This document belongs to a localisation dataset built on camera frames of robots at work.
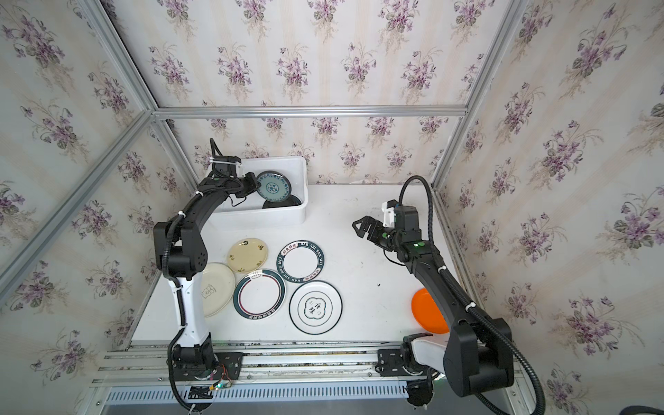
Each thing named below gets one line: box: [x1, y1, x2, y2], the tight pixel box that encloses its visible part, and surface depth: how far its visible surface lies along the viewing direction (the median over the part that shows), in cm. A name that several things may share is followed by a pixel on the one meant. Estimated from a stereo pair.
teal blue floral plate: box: [257, 170, 293, 204], surface depth 106 cm
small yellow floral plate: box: [226, 237, 269, 275], surface depth 100 cm
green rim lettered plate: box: [275, 239, 326, 284], surface depth 97 cm
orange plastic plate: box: [411, 287, 451, 334], surface depth 86 cm
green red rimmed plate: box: [232, 268, 287, 320], surface depth 88 cm
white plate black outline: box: [288, 280, 344, 336], surface depth 86 cm
